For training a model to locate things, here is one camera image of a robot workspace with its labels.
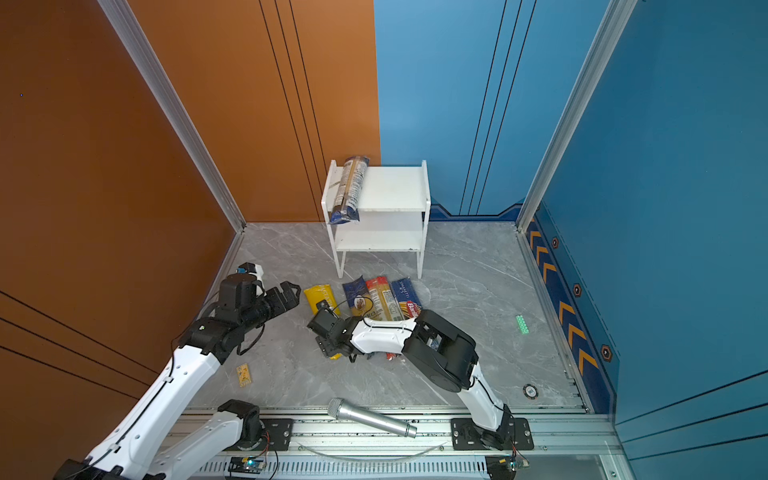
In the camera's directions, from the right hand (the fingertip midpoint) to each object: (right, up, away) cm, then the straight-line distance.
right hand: (332, 339), depth 91 cm
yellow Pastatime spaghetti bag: (-6, +13, +7) cm, 16 cm away
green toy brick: (+59, +4, +1) cm, 59 cm away
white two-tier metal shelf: (+19, +39, -11) cm, 45 cm away
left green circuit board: (-16, -24, -20) cm, 35 cm away
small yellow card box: (-22, -8, -9) cm, 25 cm away
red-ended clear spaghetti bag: (+16, +10, +4) cm, 19 cm away
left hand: (-9, +17, -12) cm, 22 cm away
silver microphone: (+6, -13, -16) cm, 21 cm away
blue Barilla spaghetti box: (+23, +14, +6) cm, 28 cm away
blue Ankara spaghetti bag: (+7, +12, +6) cm, 15 cm away
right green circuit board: (+44, -24, -21) cm, 54 cm away
